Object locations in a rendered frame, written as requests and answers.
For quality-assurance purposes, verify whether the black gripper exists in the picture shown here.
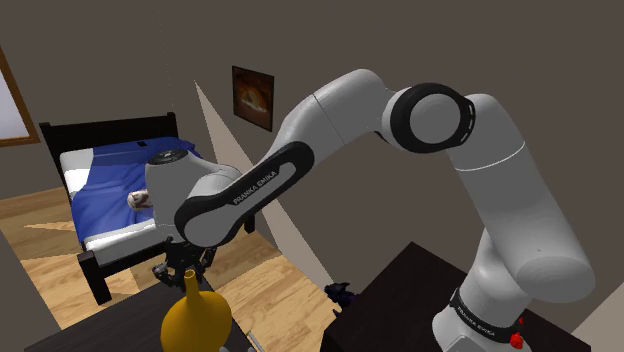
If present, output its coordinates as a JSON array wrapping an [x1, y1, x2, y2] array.
[[151, 236, 219, 290]]

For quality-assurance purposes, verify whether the yellow round vase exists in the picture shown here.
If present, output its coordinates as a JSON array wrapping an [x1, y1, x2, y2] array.
[[160, 269, 234, 352]]

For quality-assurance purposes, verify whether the black bed with blue blanket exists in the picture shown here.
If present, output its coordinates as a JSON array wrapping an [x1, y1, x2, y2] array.
[[38, 111, 258, 306]]

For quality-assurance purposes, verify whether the dark wooden table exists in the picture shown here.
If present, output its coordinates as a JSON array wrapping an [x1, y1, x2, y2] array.
[[23, 276, 256, 352]]

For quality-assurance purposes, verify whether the dark blue figure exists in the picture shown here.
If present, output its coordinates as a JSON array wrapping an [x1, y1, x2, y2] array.
[[323, 281, 358, 317]]

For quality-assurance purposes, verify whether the dark robot stand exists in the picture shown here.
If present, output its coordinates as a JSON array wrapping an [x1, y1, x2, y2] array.
[[319, 241, 594, 352]]

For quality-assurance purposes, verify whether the wooden framed window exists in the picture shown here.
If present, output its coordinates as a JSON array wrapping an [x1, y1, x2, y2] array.
[[0, 45, 42, 148]]

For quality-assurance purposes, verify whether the dark framed wall picture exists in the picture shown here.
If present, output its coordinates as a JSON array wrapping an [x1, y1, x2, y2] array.
[[231, 65, 276, 133]]

